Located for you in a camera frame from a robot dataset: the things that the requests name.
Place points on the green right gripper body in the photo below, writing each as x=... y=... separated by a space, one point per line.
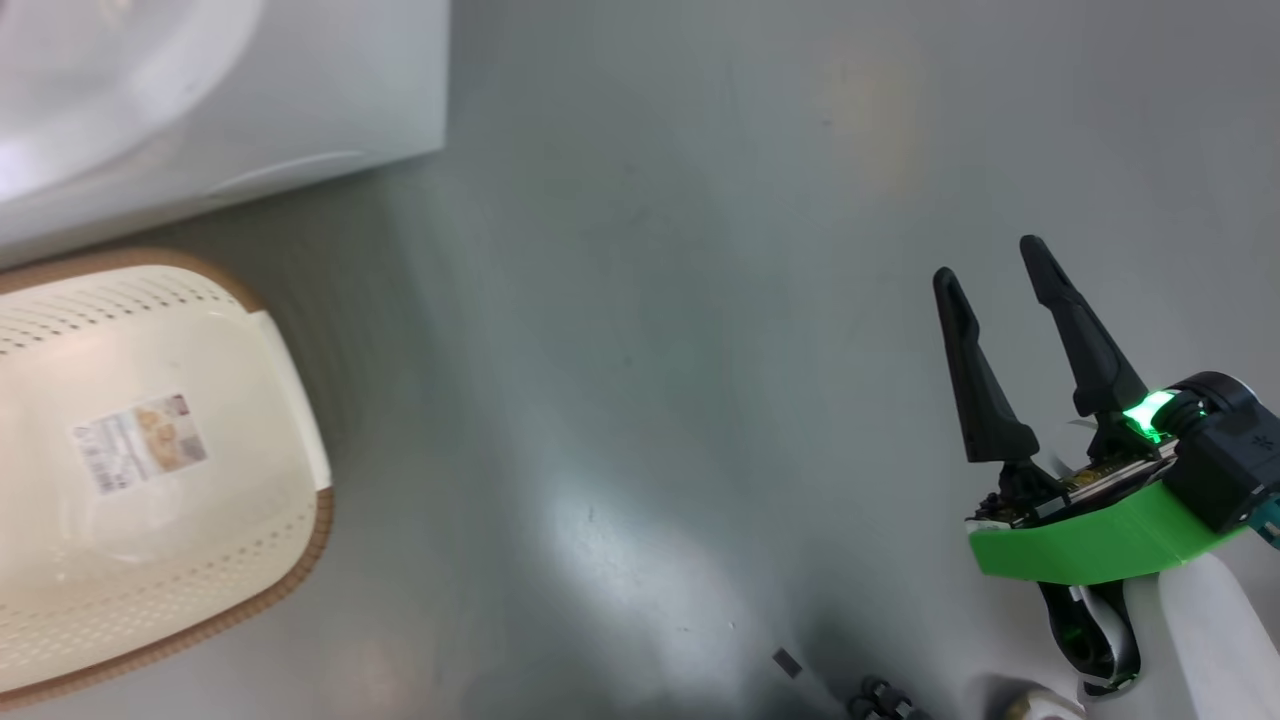
x=1090 y=540

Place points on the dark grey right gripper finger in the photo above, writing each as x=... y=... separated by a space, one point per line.
x=985 y=400
x=1090 y=350

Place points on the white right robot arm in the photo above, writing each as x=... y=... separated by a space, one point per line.
x=1210 y=640

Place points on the black robot base fitting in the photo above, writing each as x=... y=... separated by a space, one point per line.
x=885 y=700

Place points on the white front-load washing machine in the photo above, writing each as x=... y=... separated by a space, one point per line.
x=300 y=90

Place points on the cream laundry basket brown rim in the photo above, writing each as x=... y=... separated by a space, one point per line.
x=180 y=560

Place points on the paper product label in basket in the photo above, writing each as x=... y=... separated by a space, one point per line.
x=140 y=443

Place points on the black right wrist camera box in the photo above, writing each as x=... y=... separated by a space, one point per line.
x=1225 y=450

